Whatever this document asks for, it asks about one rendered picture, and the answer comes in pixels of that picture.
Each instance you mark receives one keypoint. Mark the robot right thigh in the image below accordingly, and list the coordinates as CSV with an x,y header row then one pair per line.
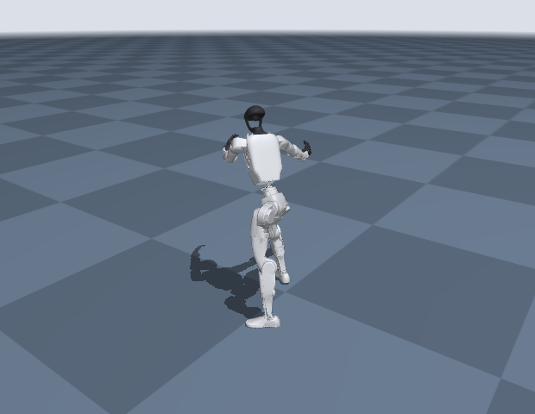
x,y
272,228

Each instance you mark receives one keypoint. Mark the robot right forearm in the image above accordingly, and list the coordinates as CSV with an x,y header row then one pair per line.
x,y
301,155

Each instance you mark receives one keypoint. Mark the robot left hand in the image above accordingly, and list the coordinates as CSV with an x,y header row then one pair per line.
x,y
229,142

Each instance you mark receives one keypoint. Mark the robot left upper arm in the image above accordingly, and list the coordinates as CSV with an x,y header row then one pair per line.
x,y
237,146

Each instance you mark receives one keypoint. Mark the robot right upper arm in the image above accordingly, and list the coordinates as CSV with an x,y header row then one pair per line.
x,y
286,146

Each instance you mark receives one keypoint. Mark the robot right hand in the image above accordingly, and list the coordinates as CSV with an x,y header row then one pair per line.
x,y
307,148

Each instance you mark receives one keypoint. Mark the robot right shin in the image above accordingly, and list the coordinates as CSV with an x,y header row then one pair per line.
x,y
277,246

